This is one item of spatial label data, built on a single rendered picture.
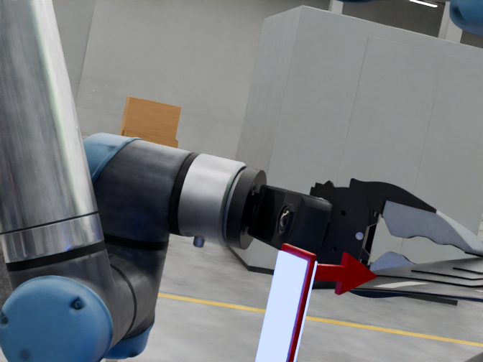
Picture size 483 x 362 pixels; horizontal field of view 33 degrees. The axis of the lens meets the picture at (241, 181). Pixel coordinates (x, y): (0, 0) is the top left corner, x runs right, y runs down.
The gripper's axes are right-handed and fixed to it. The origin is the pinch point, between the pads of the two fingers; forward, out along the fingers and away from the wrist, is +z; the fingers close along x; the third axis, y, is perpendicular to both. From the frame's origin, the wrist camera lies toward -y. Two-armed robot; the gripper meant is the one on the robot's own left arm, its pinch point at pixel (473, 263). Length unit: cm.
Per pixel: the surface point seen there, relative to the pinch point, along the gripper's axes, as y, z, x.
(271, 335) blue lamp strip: -23.7, -10.0, 6.1
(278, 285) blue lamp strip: -23.8, -10.2, 3.4
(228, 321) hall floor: 425, -120, 74
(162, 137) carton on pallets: 744, -313, -47
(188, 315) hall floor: 413, -142, 75
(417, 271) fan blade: -7.9, -3.8, 1.4
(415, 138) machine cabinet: 639, -49, -87
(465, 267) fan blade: -6.7, -0.7, 0.4
